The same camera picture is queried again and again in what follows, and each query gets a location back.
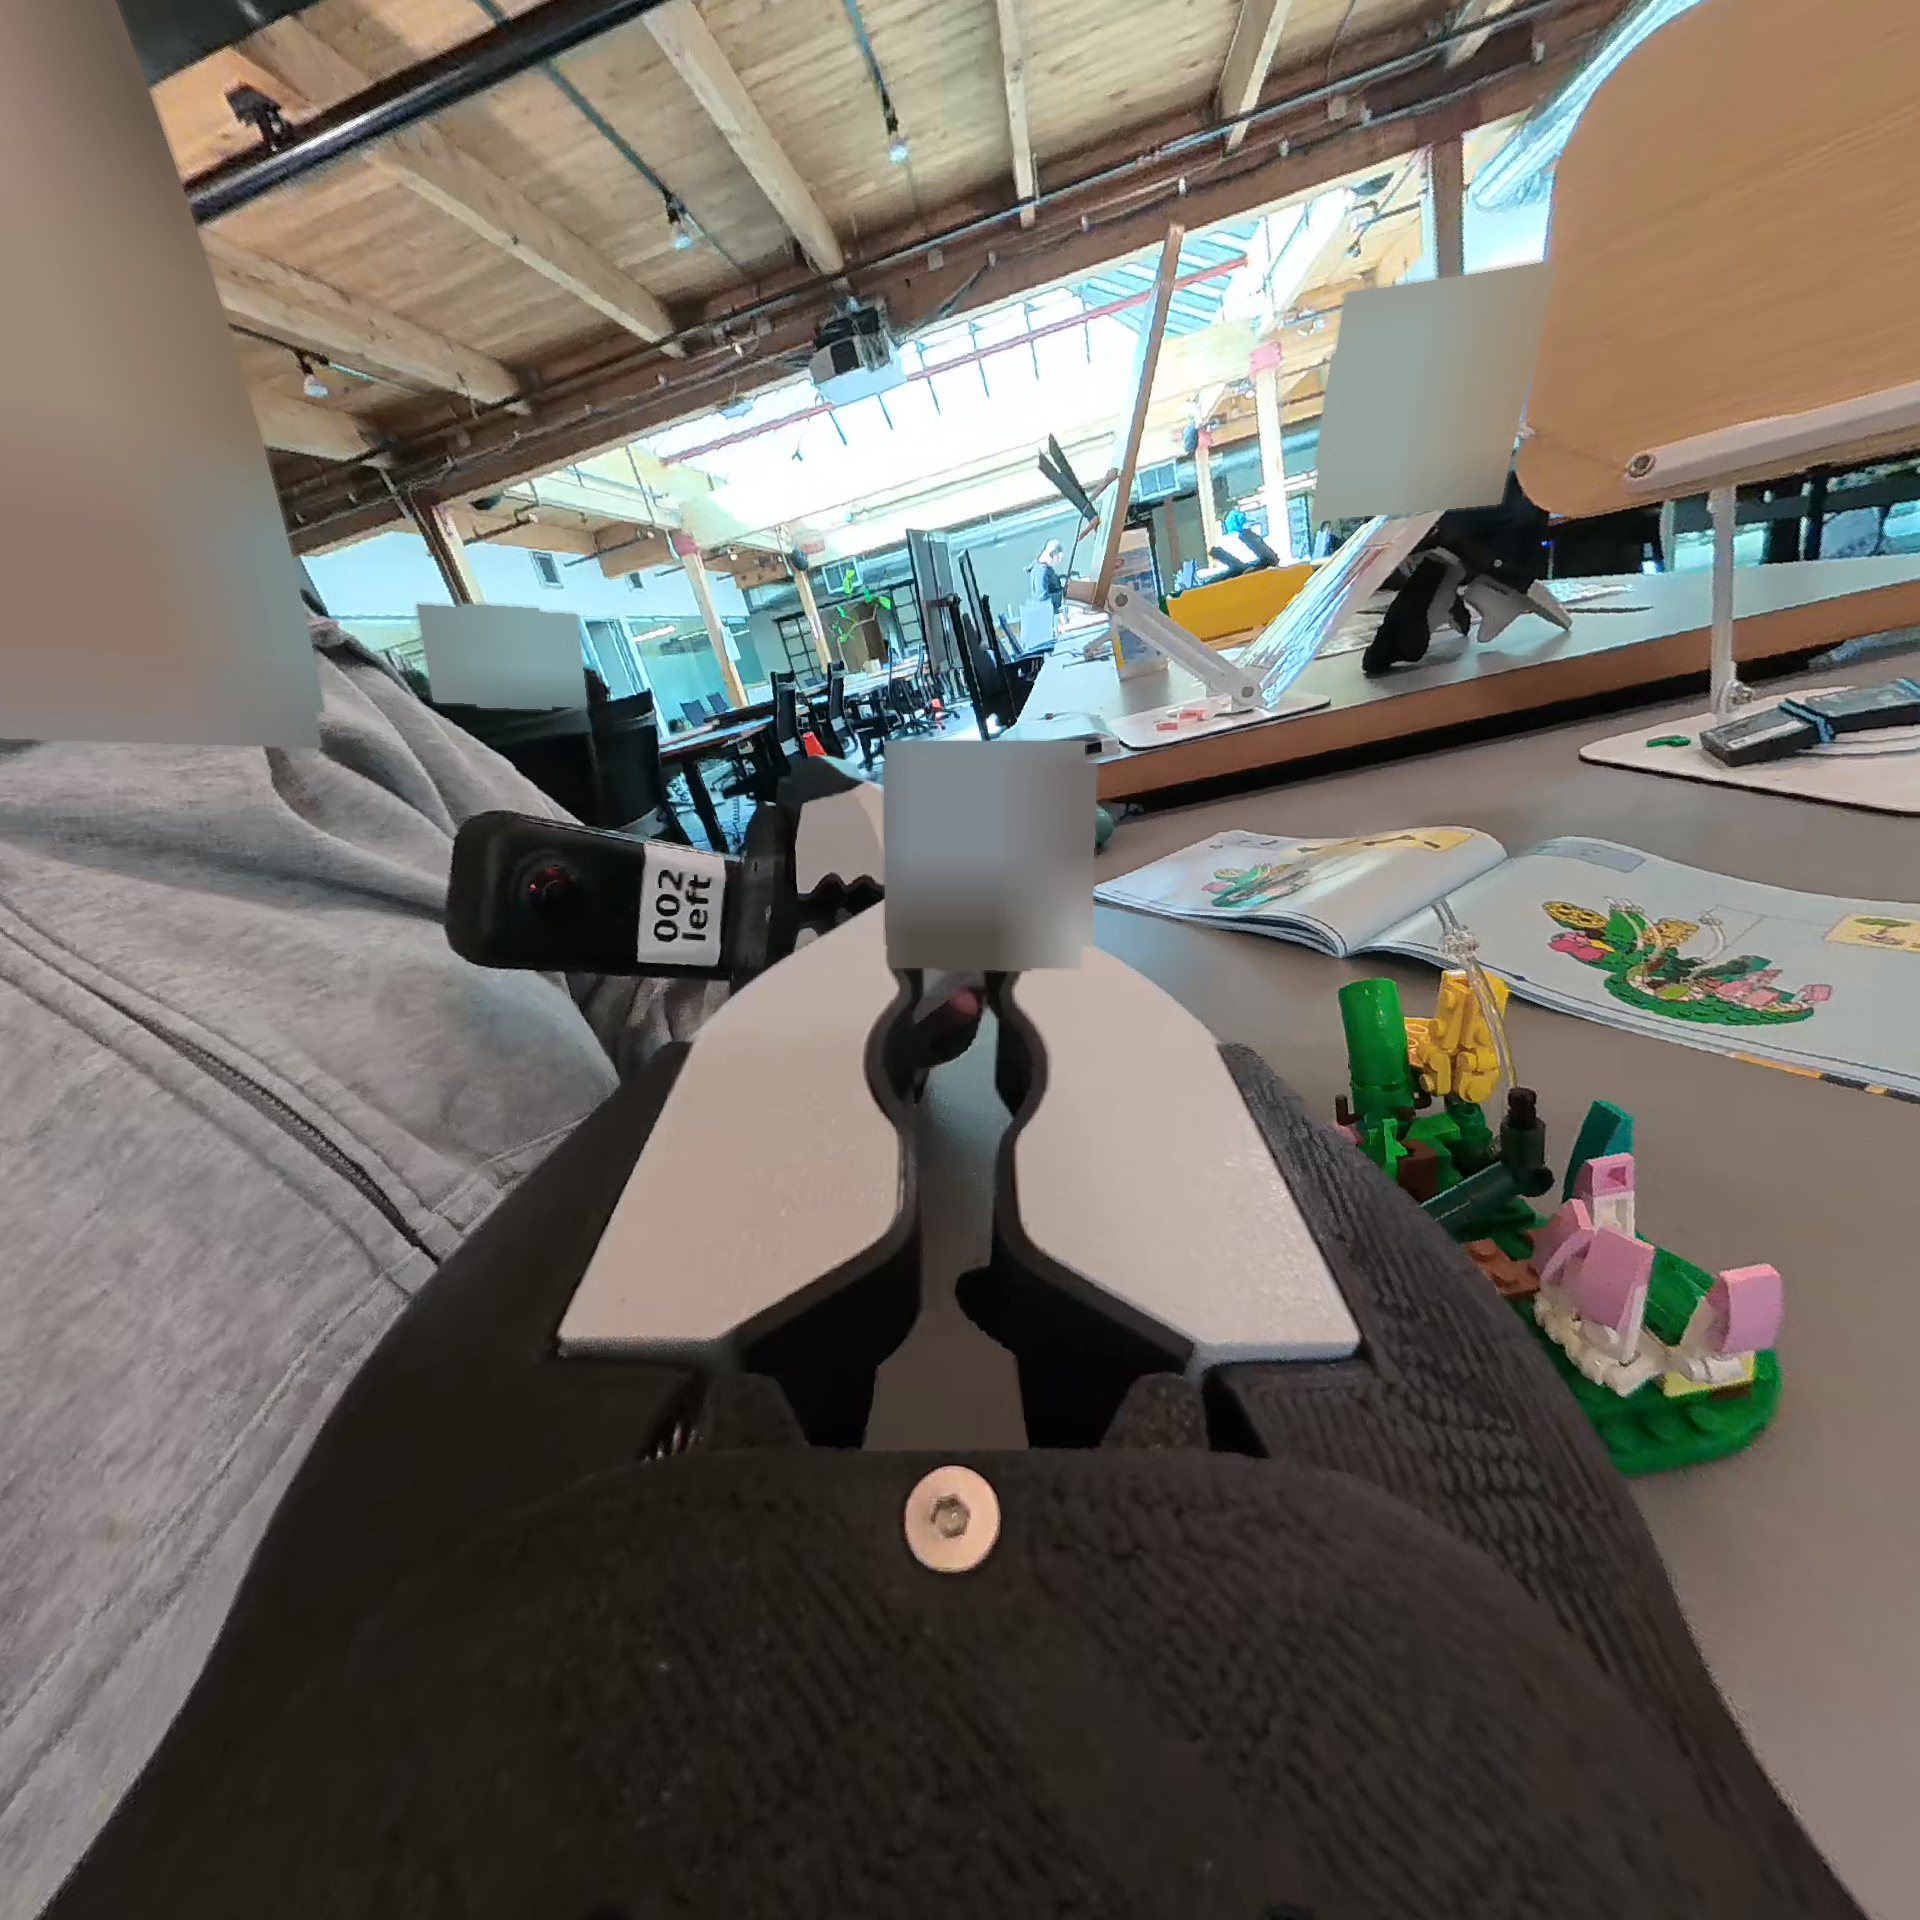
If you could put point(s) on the green potted plant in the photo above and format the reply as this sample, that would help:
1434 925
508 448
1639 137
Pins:
856 614

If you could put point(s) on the black blue battery pack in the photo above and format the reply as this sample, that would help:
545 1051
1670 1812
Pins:
1859 703
1765 732

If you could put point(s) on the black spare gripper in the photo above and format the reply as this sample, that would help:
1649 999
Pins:
1427 601

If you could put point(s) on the green lego flower model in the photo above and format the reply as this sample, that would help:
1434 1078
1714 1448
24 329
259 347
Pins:
1637 1319

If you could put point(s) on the light wooden panel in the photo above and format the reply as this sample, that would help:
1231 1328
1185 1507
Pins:
1725 227

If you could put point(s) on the person in grey hoodie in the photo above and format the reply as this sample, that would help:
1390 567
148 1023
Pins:
227 1125

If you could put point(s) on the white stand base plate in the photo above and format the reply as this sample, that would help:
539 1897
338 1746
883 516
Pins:
1770 767

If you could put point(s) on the row of black office chairs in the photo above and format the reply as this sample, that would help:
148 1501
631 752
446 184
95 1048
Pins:
883 698

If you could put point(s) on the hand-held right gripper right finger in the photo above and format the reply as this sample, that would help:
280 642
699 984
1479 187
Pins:
1172 1202

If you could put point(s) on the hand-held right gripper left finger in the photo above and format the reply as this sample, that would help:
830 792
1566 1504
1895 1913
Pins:
750 1187

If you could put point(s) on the yellow storage bin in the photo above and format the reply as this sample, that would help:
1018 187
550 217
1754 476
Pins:
1237 601

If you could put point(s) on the small pink lego piece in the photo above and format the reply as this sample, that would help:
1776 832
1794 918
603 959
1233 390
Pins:
957 1018

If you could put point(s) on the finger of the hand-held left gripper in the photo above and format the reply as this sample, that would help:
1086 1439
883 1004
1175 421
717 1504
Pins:
843 835

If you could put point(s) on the lego instruction booklet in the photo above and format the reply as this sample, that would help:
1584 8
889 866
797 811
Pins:
1575 918

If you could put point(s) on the ceiling projector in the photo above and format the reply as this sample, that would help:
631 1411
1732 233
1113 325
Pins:
850 356

